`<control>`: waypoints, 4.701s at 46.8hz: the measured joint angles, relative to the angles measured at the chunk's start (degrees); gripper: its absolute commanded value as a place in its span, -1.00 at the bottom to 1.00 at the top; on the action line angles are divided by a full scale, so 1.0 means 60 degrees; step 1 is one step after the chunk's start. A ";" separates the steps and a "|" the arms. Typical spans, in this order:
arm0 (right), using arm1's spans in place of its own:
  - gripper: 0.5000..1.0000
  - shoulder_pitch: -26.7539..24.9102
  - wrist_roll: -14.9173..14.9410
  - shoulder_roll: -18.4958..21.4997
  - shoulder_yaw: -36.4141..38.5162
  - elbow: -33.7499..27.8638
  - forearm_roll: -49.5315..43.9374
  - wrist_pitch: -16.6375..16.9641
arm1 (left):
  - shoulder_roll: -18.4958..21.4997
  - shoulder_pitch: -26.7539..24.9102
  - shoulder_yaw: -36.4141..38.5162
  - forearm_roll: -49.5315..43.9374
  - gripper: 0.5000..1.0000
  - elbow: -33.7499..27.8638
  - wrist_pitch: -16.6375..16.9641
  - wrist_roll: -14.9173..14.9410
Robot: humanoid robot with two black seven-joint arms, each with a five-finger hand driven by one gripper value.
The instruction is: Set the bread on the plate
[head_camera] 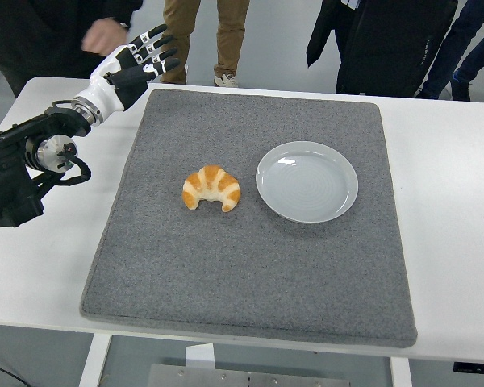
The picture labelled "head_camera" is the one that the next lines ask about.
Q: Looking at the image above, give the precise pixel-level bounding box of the grey round plate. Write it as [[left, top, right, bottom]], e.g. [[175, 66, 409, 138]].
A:
[[255, 140, 360, 225]]

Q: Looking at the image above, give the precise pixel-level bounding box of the white table leg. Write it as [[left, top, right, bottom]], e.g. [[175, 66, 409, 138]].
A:
[[78, 333, 113, 387], [389, 356, 413, 387]]

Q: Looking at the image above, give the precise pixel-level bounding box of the person's hand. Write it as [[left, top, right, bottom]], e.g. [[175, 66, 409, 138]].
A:
[[81, 18, 130, 56]]

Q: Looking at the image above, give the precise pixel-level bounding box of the black table control panel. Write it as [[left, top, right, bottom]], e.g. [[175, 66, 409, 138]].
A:
[[453, 361, 484, 374]]

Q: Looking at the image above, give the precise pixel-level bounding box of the person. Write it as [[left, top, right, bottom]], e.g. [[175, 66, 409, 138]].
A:
[[161, 0, 251, 89], [305, 0, 459, 98], [0, 0, 146, 98], [415, 0, 484, 102]]

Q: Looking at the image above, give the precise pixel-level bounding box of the grey metal plate with screws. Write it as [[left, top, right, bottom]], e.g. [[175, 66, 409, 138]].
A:
[[147, 364, 350, 387]]

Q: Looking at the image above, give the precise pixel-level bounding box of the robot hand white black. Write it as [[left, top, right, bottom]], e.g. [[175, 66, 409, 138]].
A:
[[74, 23, 182, 118]]

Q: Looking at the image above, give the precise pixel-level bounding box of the croissant bread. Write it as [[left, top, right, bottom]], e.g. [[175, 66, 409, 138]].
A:
[[181, 164, 242, 213]]

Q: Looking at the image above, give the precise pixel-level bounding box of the black floor cable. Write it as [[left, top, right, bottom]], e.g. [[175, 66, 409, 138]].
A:
[[0, 358, 25, 387]]

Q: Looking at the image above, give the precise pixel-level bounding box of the grey felt mat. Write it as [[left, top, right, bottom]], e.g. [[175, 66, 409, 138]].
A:
[[78, 88, 419, 350]]

